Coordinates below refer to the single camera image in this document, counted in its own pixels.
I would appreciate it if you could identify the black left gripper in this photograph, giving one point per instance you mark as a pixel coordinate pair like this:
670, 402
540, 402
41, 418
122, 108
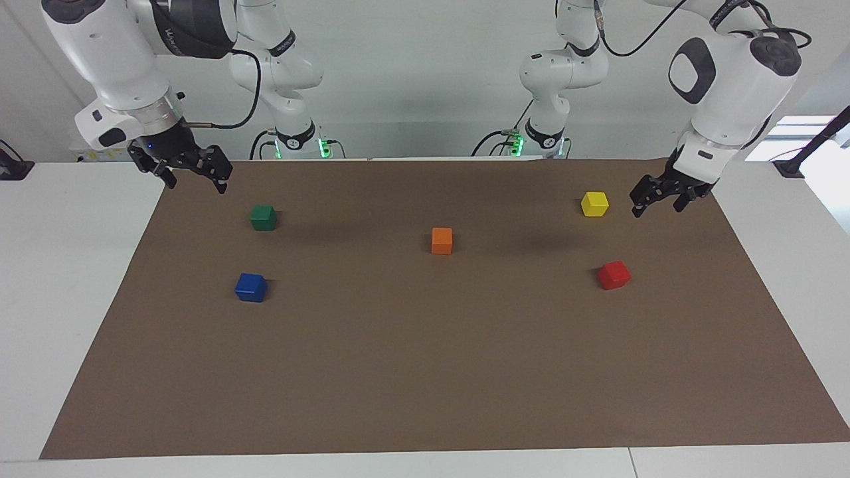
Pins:
687, 174

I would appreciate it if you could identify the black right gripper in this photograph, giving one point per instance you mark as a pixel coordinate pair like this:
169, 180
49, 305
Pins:
169, 146

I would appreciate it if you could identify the red wooden block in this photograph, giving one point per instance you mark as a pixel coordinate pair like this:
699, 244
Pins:
613, 275

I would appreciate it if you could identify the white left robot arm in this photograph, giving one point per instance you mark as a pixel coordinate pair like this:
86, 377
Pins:
727, 99

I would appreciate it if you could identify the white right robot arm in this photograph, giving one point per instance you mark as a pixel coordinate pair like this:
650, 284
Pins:
113, 60

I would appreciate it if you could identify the yellow wooden block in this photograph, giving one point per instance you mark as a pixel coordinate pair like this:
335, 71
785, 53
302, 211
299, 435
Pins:
594, 204

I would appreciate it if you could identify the green wooden block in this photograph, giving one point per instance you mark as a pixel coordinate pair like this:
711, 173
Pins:
263, 218

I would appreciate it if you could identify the blue wooden block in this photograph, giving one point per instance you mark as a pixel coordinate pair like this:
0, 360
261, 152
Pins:
250, 287

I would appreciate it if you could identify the orange wooden block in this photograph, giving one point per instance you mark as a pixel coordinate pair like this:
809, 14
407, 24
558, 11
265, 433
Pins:
441, 240

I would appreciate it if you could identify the brown table mat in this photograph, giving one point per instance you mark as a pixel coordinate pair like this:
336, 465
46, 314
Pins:
425, 358

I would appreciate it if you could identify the black camera stand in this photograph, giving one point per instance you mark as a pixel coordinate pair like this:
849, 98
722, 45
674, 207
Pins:
813, 143

